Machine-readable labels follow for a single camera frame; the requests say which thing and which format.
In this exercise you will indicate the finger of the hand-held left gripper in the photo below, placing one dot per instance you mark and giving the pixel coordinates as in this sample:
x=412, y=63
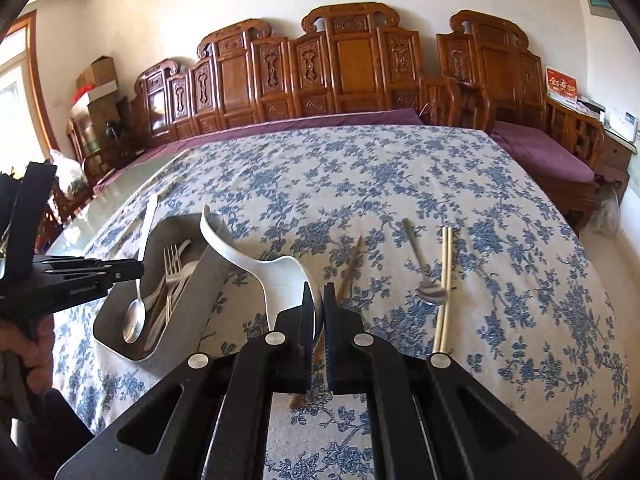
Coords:
x=32, y=200
x=115, y=269

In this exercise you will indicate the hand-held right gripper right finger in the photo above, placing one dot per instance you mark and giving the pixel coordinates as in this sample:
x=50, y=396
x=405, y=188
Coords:
x=340, y=355

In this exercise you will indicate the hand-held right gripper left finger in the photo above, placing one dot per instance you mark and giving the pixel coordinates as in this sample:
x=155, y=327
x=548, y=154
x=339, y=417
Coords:
x=300, y=350

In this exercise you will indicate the metal spoon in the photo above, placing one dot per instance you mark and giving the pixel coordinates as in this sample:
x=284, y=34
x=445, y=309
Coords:
x=134, y=321
x=430, y=294

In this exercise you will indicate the white plastic fork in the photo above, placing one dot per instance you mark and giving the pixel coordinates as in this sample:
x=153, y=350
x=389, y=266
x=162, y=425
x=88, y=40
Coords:
x=179, y=287

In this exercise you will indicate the white plastic spoon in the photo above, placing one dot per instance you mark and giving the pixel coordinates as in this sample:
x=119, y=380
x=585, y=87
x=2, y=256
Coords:
x=184, y=247
x=152, y=329

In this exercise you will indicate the white ceramic soup spoon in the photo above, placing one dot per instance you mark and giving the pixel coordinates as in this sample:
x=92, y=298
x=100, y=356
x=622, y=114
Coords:
x=280, y=280

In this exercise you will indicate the grey metal tray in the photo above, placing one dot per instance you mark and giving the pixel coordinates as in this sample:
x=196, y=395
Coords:
x=200, y=280

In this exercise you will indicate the brown wooden chopstick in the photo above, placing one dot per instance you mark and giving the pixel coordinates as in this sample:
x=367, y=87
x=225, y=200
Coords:
x=350, y=265

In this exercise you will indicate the person's left hand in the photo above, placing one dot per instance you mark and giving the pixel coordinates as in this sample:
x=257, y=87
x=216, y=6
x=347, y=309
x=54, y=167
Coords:
x=42, y=355

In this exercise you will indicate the wooden dining chair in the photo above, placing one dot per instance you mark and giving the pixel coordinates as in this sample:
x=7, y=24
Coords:
x=62, y=210
x=80, y=145

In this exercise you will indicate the black desk lamp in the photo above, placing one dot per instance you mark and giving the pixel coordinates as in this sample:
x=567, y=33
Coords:
x=114, y=132

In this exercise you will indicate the flat white box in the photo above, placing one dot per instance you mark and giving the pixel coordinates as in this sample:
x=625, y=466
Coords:
x=95, y=95

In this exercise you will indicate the person's dark clothing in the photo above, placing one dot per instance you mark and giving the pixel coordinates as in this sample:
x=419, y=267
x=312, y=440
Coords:
x=50, y=435

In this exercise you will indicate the brown cardboard box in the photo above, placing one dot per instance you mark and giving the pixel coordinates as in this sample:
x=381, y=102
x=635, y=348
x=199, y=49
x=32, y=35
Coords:
x=97, y=72

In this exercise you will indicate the blue floral tablecloth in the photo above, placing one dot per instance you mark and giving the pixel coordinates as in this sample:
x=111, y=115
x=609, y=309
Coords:
x=400, y=185

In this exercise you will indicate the long purple sofa cushion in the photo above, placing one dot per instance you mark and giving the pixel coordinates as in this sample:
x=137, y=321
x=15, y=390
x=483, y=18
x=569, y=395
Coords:
x=300, y=122

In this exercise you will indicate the carved wooden sofa bench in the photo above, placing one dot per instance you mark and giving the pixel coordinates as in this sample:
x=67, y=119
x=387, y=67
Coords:
x=300, y=75

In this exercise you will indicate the purple armchair cushion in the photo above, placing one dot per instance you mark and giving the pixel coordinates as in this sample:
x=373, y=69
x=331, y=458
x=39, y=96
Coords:
x=540, y=155

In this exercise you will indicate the clear plastic floor bag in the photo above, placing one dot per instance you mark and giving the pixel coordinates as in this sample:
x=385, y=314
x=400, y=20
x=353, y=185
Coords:
x=606, y=210

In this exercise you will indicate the carved wooden armchair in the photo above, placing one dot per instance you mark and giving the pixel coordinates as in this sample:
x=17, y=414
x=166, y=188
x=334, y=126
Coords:
x=500, y=70

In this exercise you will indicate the wooden side table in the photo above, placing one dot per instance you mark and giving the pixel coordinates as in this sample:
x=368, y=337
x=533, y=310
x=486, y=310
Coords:
x=617, y=160

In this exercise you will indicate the red gift box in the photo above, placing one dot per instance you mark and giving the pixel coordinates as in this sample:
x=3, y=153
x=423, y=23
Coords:
x=561, y=84

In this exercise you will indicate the white desktop device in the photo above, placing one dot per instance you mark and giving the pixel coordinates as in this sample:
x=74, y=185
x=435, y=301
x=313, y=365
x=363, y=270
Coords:
x=620, y=124

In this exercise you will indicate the wooden door frame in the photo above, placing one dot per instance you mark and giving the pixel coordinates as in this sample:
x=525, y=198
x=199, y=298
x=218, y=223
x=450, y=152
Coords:
x=42, y=90

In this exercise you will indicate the grey wall electrical panel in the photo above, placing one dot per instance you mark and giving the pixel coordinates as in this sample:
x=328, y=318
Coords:
x=597, y=0

